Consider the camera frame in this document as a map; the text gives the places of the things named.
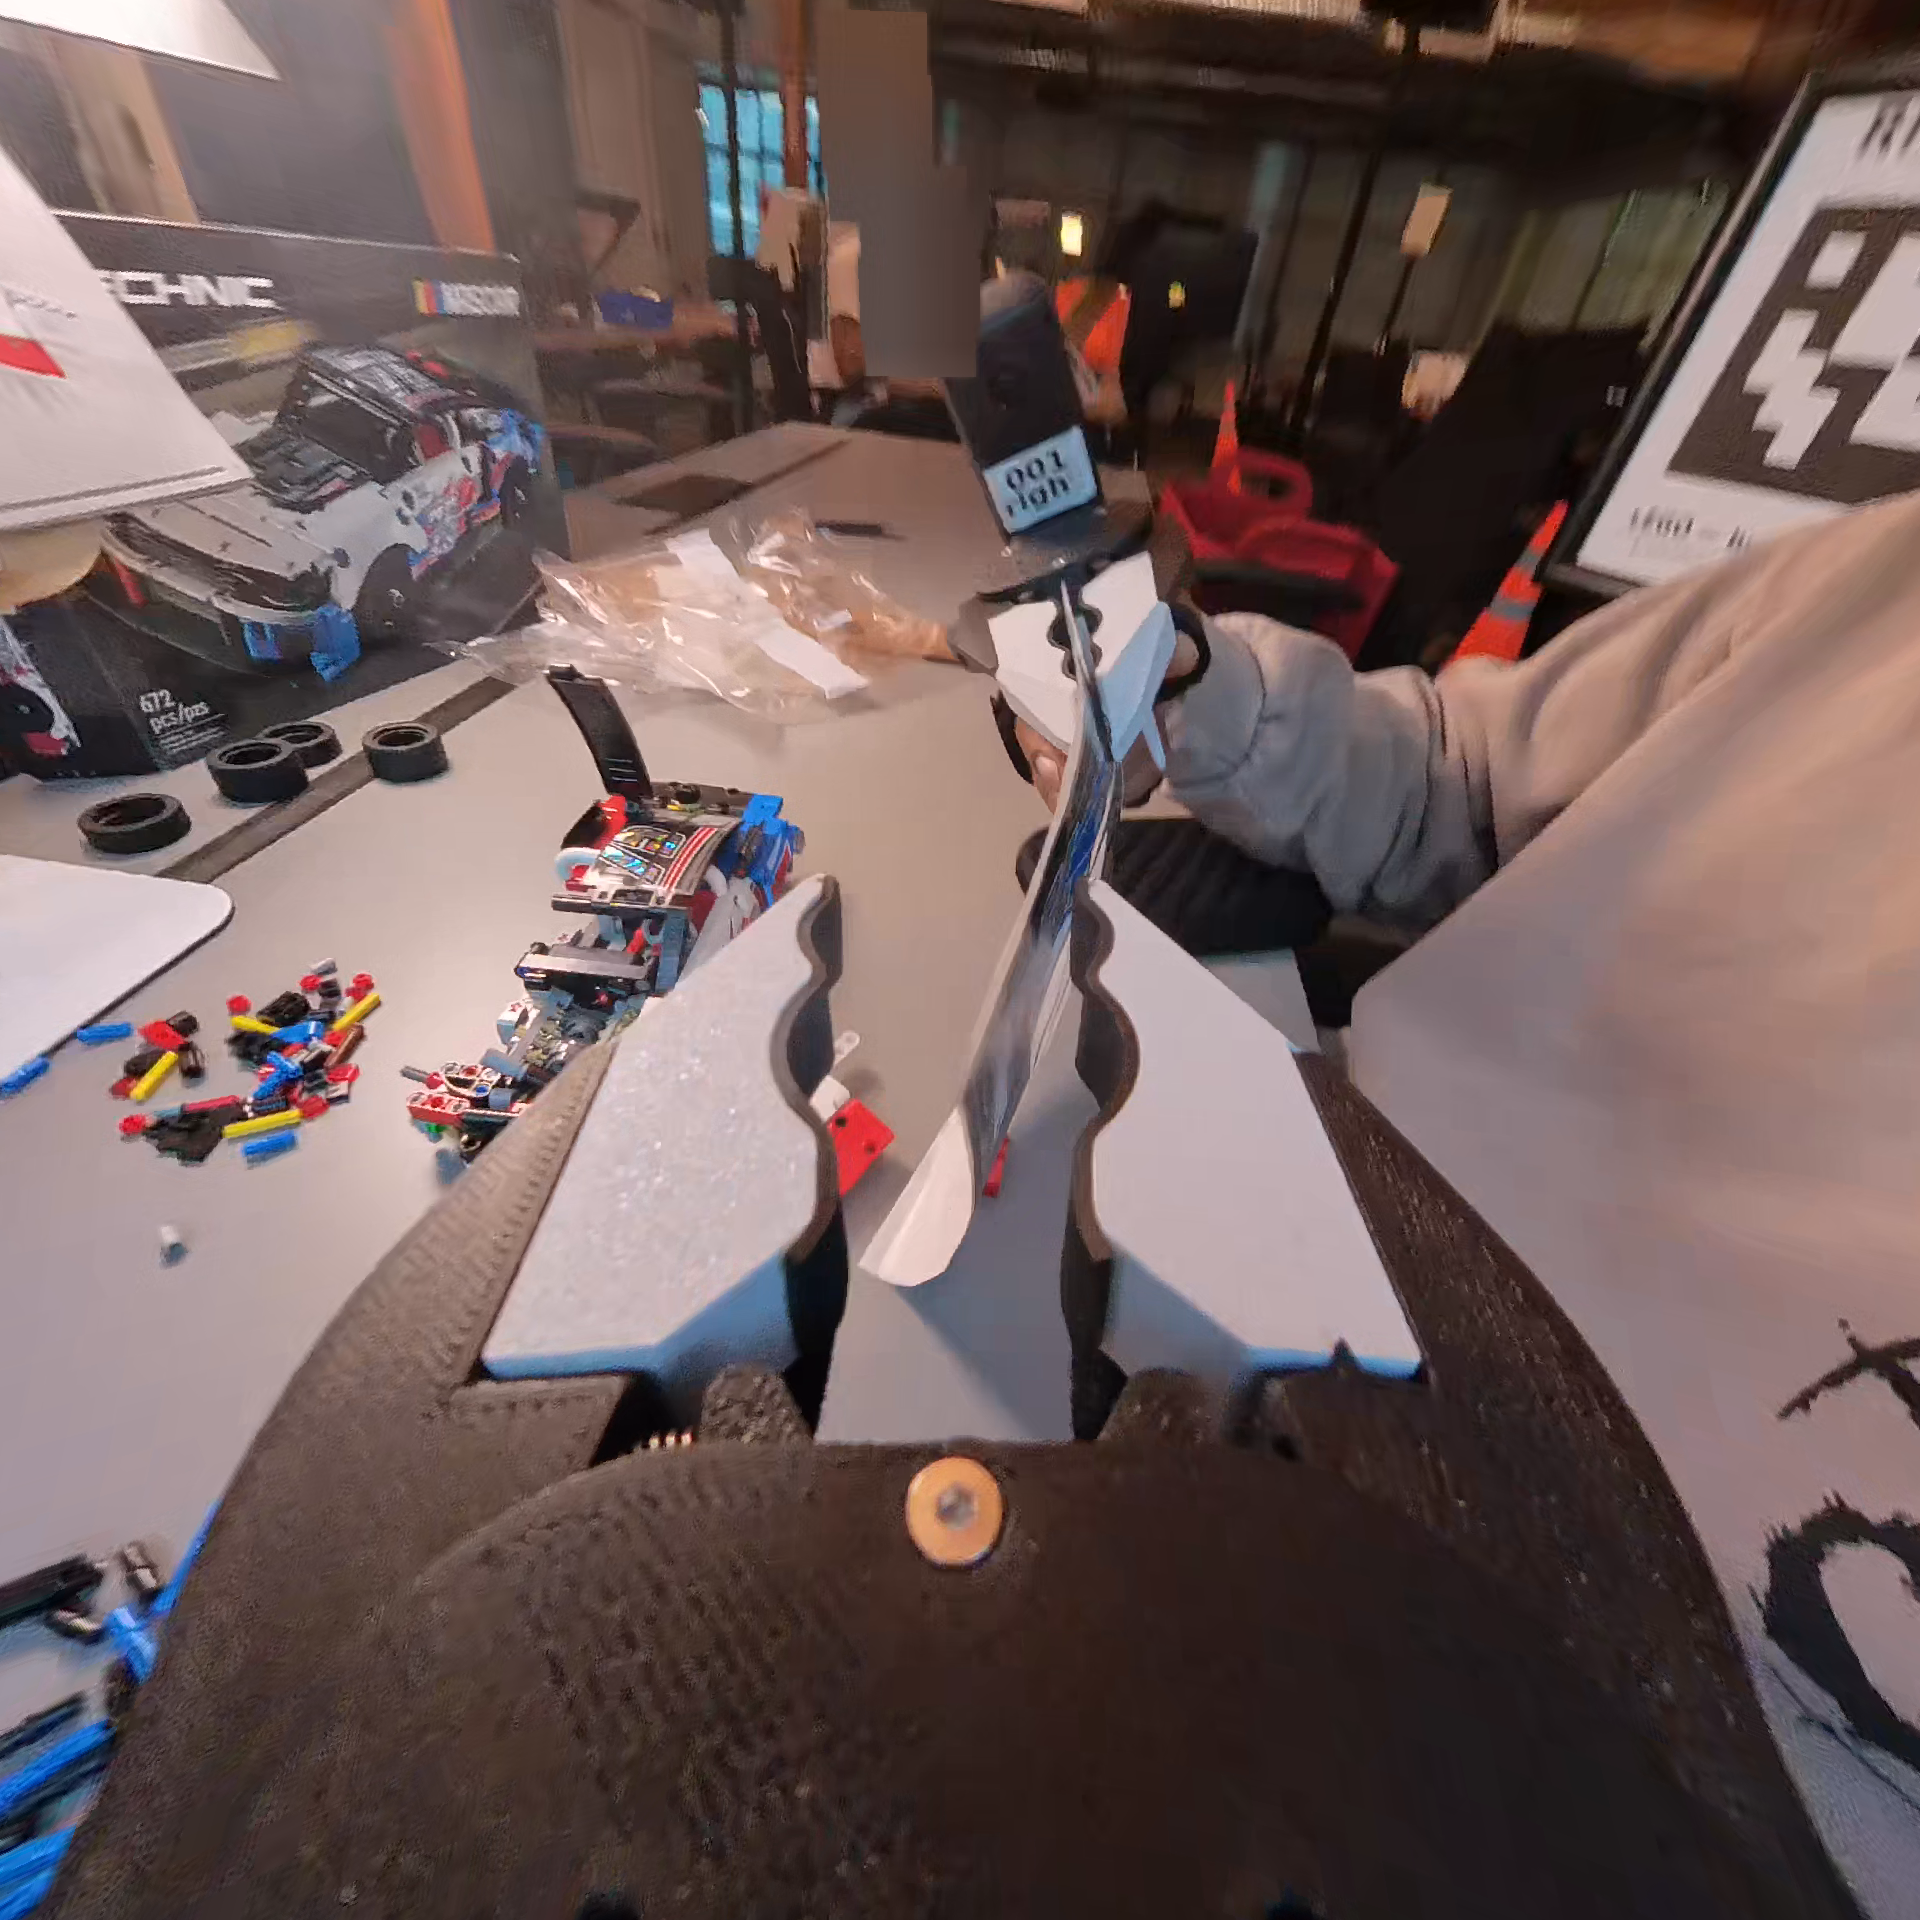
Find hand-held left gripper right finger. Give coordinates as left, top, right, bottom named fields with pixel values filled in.
left=1060, top=881, right=1427, bottom=1386

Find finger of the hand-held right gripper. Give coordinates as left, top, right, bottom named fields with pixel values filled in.
left=984, top=589, right=1088, bottom=754
left=1073, top=550, right=1181, bottom=764

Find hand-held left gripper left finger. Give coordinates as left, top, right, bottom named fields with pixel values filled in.
left=481, top=874, right=846, bottom=1386

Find holographic sticker sheet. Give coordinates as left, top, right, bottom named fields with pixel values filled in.
left=858, top=577, right=1126, bottom=1292

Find person's right forearm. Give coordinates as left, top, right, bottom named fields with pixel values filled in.
left=1161, top=609, right=1652, bottom=916

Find red white lego panel assembly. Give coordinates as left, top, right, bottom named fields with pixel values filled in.
left=810, top=1035, right=898, bottom=1200

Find lego race car model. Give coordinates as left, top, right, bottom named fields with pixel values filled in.
left=402, top=667, right=805, bottom=1156

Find pile of small lego pieces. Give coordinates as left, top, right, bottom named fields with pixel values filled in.
left=113, top=960, right=385, bottom=1168

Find lego set box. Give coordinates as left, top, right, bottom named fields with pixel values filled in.
left=0, top=210, right=572, bottom=781

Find blue and black lego pieces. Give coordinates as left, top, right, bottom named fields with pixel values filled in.
left=0, top=1500, right=220, bottom=1920

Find lego instruction booklet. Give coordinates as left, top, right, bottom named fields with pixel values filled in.
left=0, top=142, right=257, bottom=534

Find red chair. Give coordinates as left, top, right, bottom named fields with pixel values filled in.
left=1161, top=451, right=1396, bottom=664

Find clear plastic bags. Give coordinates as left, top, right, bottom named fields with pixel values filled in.
left=450, top=507, right=963, bottom=713

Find white book stand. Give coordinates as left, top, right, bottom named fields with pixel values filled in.
left=0, top=856, right=233, bottom=1082

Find black framed marker sign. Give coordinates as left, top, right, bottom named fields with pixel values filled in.
left=1546, top=59, right=1920, bottom=594

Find printed task sheet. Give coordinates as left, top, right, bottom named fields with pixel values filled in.
left=89, top=0, right=284, bottom=81

